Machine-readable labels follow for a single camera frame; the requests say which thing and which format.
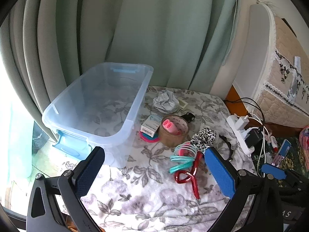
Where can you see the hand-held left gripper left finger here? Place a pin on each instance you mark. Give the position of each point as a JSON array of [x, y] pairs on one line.
[[90, 169]]

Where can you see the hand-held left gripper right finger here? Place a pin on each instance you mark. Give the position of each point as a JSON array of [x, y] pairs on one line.
[[219, 171]]

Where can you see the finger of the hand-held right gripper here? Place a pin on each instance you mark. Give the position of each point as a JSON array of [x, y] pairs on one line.
[[272, 170]]

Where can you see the red metallic heart-shaped ornament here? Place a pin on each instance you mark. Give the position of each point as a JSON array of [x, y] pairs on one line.
[[195, 166]]

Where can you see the leopard print scrunchie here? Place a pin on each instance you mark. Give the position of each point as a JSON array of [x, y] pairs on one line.
[[205, 136]]

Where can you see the clear plastic storage box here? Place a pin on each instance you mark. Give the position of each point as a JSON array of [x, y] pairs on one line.
[[72, 116]]

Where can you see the brown packing tape roll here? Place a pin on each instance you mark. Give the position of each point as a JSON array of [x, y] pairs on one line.
[[172, 139]]

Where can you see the pink hair roller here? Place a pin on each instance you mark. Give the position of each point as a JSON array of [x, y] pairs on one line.
[[167, 125], [175, 128]]

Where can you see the round pink pocket mirror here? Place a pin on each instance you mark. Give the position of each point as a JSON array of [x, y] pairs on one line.
[[149, 139]]

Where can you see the white paper ball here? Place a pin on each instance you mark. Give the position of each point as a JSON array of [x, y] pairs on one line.
[[165, 101]]

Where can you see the dark floral rug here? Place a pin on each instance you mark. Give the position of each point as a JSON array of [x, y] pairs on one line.
[[293, 164]]

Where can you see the blue phone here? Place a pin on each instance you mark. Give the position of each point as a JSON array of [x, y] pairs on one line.
[[284, 148]]

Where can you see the small red white bottle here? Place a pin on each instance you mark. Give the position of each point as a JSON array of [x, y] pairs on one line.
[[274, 143]]

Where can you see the black hair band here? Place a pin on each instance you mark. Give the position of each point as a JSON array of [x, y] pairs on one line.
[[228, 145]]

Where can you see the black power adapter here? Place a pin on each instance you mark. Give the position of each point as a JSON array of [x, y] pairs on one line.
[[254, 137]]

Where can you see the white power strip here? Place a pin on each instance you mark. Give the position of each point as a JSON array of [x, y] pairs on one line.
[[240, 137]]

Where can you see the pink object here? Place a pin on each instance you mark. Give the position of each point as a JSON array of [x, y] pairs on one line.
[[304, 140]]

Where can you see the white charger plug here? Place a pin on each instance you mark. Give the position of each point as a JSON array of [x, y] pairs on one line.
[[242, 123]]

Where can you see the grey floral blanket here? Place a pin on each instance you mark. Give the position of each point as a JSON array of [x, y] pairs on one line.
[[144, 193]]

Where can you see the black toy car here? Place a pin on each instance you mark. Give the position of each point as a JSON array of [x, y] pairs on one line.
[[188, 117]]

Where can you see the small white medicine box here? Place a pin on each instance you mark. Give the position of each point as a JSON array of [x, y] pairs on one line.
[[151, 125]]

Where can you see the small beige rectangular case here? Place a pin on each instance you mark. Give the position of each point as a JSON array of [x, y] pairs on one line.
[[182, 104]]

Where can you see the beige quilted mattress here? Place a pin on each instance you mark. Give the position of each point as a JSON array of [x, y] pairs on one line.
[[282, 89]]

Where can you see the white curved board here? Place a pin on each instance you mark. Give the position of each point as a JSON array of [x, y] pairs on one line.
[[253, 48]]

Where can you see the pale green curtain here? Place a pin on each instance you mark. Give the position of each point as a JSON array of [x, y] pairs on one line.
[[144, 29]]

